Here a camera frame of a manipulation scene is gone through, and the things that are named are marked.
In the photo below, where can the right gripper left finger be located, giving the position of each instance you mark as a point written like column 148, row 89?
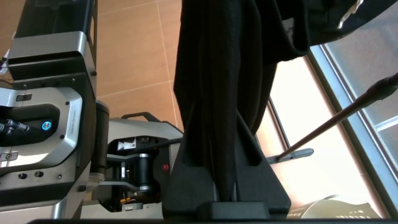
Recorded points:
column 186, row 189

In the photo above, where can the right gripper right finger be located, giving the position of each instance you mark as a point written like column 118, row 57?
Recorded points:
column 261, row 186

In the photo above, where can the thin black shorts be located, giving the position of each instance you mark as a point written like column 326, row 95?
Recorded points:
column 217, row 77

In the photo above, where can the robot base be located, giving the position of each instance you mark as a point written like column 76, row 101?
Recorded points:
column 56, row 124

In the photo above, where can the white laundry basket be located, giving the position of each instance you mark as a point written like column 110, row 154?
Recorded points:
column 335, row 210

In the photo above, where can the black clothes rack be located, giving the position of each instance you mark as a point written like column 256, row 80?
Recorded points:
column 342, row 116

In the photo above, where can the window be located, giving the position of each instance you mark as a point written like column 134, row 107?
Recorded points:
column 367, row 77

